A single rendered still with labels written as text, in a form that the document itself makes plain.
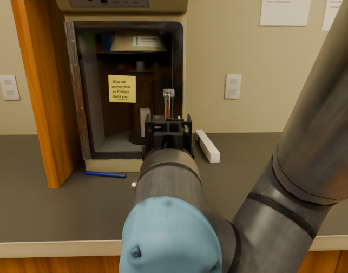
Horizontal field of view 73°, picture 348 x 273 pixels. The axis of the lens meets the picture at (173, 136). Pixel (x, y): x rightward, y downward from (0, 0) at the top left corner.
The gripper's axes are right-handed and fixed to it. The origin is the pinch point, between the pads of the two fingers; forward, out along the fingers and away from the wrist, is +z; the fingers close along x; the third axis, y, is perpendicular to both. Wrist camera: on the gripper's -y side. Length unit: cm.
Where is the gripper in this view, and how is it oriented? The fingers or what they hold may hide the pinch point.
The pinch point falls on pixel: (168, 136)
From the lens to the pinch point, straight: 49.8
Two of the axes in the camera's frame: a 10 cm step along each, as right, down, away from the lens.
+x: -10.0, 0.0, -0.3
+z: -0.3, -3.3, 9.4
